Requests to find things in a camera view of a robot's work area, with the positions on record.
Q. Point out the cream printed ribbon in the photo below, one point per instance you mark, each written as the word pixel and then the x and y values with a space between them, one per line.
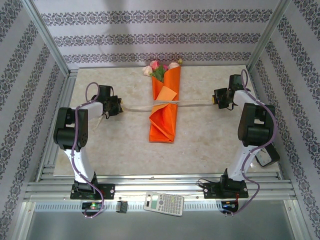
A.
pixel 137 108

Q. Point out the orange wrapping paper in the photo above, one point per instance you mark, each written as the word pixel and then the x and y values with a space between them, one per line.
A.
pixel 162 125

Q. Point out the artificial rose bouquet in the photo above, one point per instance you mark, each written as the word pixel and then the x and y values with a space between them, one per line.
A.
pixel 156 71

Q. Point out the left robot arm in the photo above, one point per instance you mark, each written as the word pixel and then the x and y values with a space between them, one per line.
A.
pixel 80 162

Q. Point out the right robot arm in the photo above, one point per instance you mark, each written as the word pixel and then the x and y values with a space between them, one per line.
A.
pixel 242 160

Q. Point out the black alarm clock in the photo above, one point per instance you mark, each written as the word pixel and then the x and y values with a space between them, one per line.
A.
pixel 273 155

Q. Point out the small black connector block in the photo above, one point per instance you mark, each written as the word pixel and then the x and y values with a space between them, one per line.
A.
pixel 121 206

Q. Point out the grey scientific calculator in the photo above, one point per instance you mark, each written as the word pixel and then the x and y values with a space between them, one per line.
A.
pixel 163 203

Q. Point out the aluminium side rail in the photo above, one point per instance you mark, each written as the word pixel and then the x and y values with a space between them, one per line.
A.
pixel 68 87
pixel 254 80

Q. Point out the aluminium frame post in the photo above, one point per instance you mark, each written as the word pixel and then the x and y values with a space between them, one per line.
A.
pixel 45 37
pixel 268 35

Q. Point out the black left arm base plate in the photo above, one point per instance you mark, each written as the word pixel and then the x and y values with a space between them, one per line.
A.
pixel 108 191

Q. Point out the aluminium mounting rail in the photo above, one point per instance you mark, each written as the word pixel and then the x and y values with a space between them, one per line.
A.
pixel 160 186

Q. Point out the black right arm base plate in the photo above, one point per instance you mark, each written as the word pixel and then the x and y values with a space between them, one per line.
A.
pixel 210 190

